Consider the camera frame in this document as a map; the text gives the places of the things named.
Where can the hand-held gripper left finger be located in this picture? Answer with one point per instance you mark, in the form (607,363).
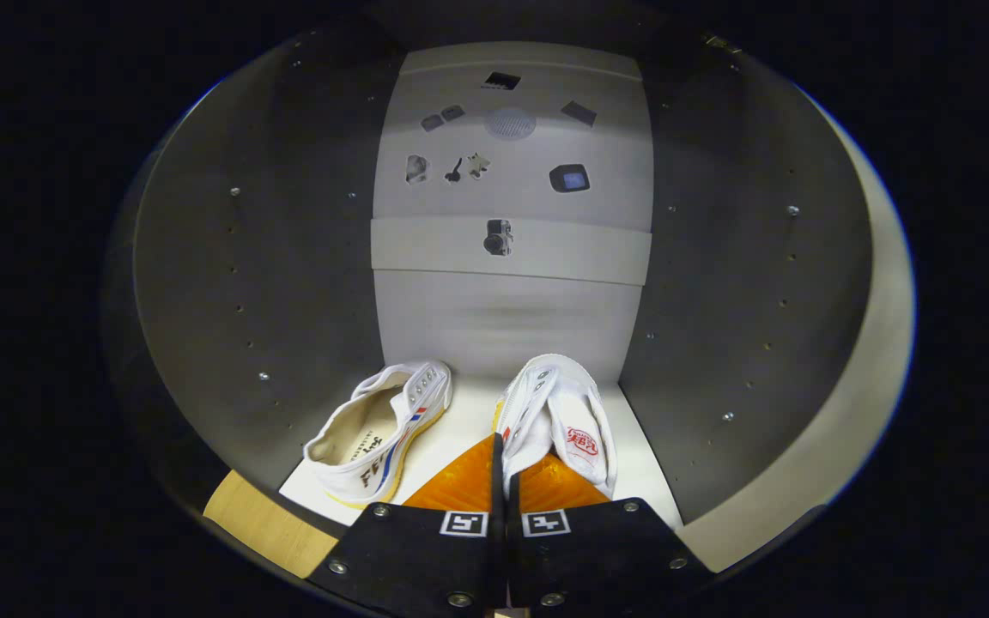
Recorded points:
(498,506)

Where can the white canvas shoe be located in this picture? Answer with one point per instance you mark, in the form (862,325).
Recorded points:
(559,412)
(391,421)

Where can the grey shoe cabinet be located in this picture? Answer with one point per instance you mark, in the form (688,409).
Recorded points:
(271,257)

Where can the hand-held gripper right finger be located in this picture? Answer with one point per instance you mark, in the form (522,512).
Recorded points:
(597,549)

